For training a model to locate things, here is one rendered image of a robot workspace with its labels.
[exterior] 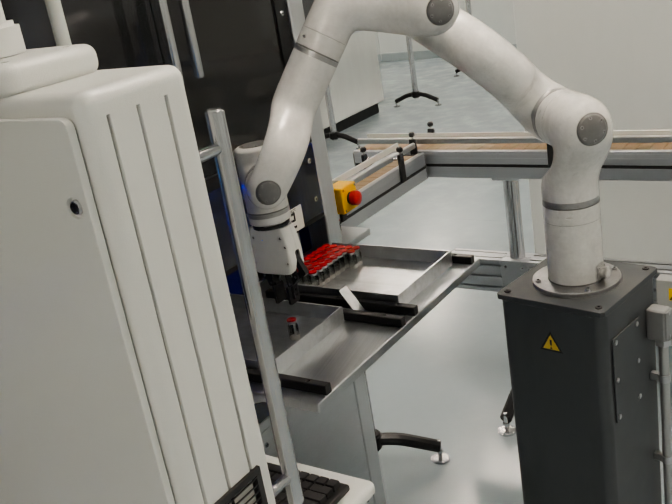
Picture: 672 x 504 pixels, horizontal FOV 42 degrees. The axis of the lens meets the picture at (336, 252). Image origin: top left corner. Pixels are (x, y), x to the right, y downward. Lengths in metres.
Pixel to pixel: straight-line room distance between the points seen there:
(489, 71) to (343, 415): 1.09
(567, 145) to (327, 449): 1.07
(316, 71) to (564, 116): 0.49
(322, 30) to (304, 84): 0.10
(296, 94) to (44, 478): 0.81
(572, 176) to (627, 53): 1.46
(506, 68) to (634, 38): 1.52
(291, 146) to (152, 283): 0.66
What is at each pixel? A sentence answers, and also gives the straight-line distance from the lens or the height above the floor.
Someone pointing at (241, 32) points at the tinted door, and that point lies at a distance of 2.04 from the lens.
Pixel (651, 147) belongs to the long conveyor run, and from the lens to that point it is 2.74.
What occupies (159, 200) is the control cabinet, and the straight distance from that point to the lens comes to 1.05.
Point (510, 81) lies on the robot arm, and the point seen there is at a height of 1.33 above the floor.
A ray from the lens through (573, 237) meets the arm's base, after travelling 1.92.
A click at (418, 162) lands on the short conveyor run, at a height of 0.91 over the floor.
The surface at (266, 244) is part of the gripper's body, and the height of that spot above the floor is 1.11.
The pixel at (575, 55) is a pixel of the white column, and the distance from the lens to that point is 3.34.
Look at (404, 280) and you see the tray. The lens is 2.06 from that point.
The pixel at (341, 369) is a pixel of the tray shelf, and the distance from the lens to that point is 1.71.
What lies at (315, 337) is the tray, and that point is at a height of 0.90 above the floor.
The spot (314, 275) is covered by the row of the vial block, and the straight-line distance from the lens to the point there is 2.07.
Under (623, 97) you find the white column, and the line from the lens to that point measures 3.32.
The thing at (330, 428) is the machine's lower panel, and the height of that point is 0.43.
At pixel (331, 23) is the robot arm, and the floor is 1.50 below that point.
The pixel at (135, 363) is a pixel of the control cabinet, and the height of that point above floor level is 1.23.
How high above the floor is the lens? 1.67
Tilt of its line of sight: 20 degrees down
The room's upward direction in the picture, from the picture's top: 10 degrees counter-clockwise
